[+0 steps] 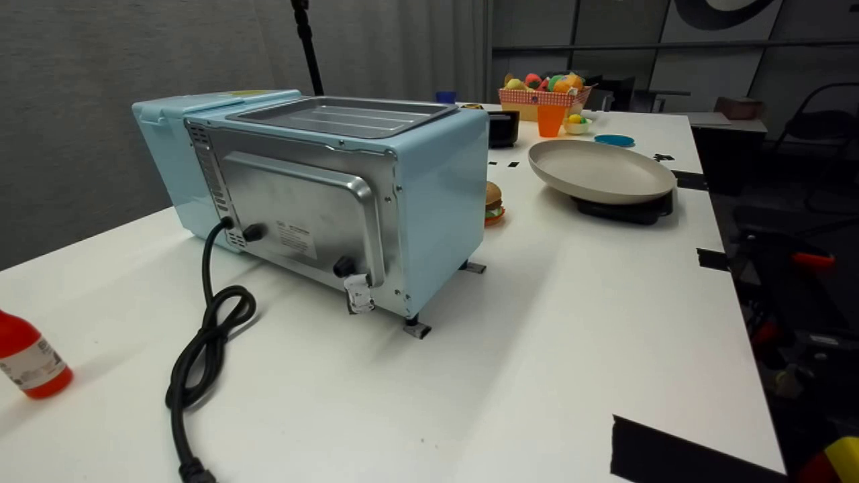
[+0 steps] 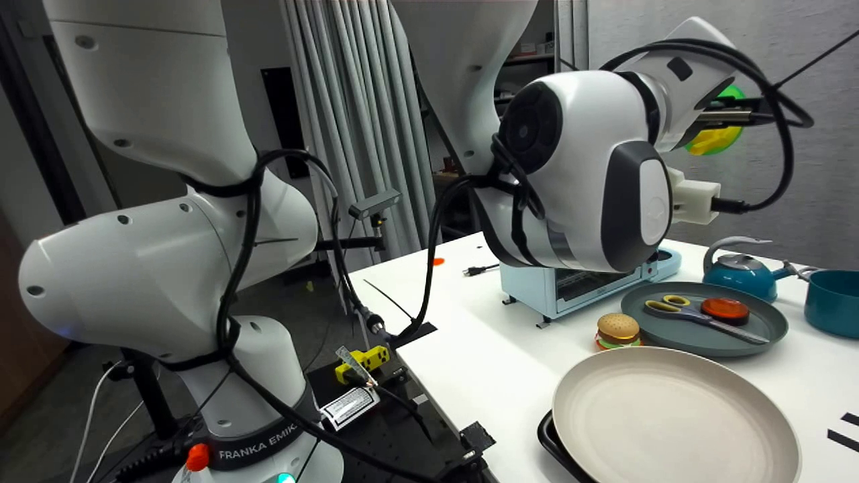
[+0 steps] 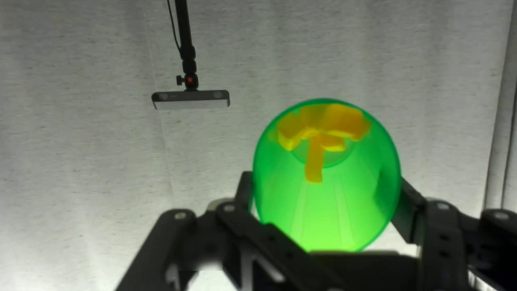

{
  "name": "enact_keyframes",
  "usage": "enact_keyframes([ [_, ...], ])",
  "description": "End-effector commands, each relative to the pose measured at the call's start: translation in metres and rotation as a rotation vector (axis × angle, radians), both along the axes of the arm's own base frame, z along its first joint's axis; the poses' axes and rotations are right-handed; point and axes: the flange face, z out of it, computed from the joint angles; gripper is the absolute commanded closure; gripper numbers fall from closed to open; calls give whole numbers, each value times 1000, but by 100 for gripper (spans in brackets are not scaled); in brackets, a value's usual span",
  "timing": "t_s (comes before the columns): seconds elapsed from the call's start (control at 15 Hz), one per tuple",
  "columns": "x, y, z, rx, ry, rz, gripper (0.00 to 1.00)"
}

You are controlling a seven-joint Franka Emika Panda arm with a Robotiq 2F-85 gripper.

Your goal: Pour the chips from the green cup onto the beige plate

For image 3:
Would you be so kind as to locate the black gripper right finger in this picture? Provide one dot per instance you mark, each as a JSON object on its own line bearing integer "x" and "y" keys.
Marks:
{"x": 446, "y": 247}

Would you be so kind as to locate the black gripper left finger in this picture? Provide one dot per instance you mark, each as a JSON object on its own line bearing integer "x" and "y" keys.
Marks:
{"x": 215, "y": 243}

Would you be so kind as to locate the green translucent plastic cup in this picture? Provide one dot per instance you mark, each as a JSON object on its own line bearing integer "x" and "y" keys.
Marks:
{"x": 323, "y": 215}

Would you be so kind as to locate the yellow toy chips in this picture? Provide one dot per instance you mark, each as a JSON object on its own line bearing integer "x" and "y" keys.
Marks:
{"x": 315, "y": 162}

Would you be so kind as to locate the grey curtain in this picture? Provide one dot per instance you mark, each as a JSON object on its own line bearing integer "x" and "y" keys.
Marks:
{"x": 81, "y": 162}

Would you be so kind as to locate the black bar camera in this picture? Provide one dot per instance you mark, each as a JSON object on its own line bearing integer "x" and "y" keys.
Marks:
{"x": 191, "y": 97}

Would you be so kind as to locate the black camera stand pole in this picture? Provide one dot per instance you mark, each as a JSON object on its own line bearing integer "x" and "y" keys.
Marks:
{"x": 186, "y": 42}

